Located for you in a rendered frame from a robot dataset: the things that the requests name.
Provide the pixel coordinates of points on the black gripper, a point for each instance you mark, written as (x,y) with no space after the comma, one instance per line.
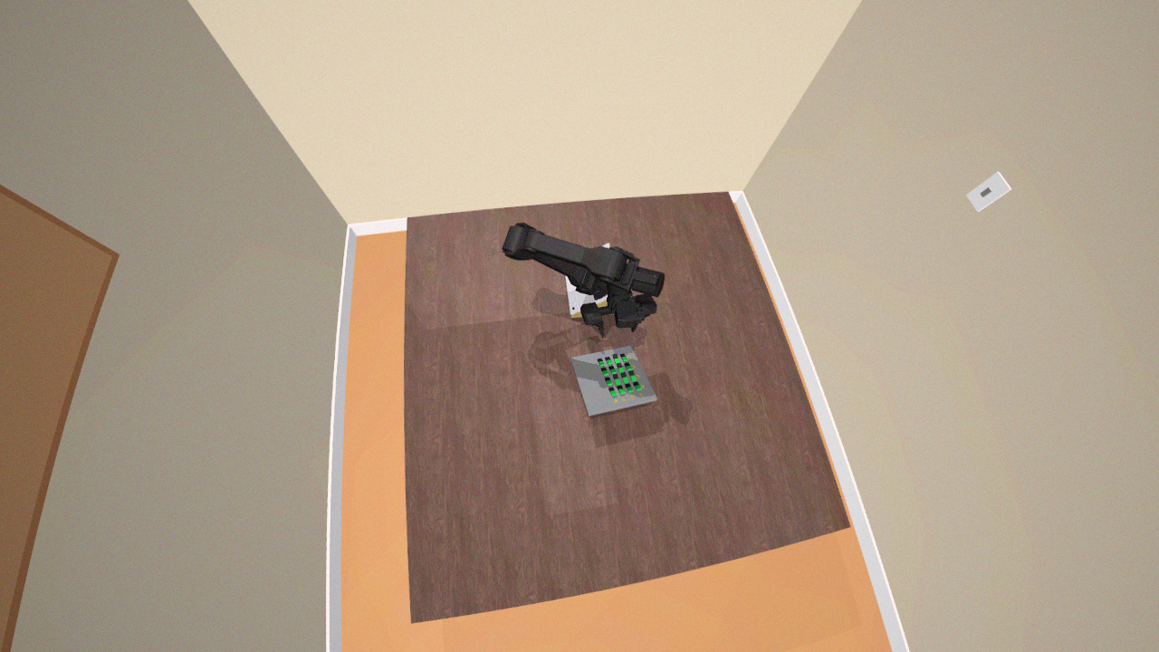
(591,313)

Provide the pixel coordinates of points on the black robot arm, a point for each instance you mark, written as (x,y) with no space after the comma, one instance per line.
(589,269)

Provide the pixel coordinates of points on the grey switch panel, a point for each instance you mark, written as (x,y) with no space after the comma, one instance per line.
(611,379)

